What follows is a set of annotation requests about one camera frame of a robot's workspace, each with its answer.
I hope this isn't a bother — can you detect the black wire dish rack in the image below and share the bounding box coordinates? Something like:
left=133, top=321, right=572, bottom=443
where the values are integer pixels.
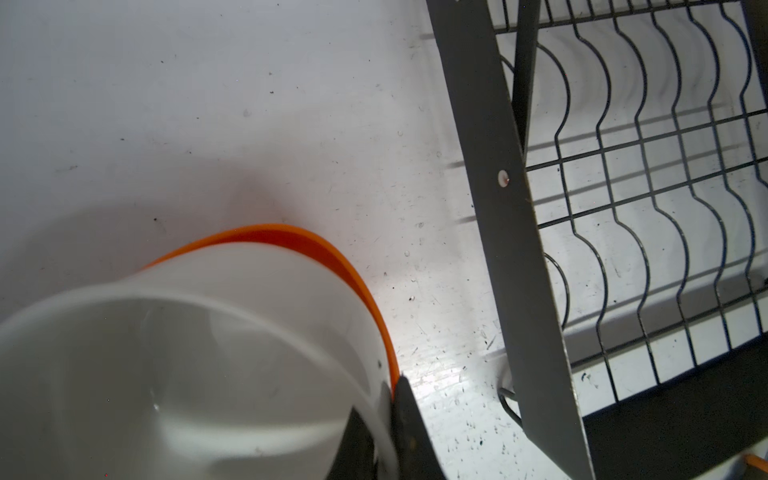
left=428, top=1, right=767, bottom=479

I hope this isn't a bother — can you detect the orange handled screwdriver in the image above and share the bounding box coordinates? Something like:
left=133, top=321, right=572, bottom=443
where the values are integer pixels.
left=744, top=454, right=768, bottom=474

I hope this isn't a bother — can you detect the white plastic bowl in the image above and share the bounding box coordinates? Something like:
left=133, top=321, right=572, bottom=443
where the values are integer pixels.
left=1, top=243, right=399, bottom=479

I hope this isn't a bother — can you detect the orange plastic bowl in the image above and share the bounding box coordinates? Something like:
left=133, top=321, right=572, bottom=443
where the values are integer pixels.
left=143, top=224, right=400, bottom=390

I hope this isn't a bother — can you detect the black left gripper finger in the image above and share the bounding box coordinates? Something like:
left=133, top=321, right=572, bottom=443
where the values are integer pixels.
left=327, top=375, right=445, bottom=479

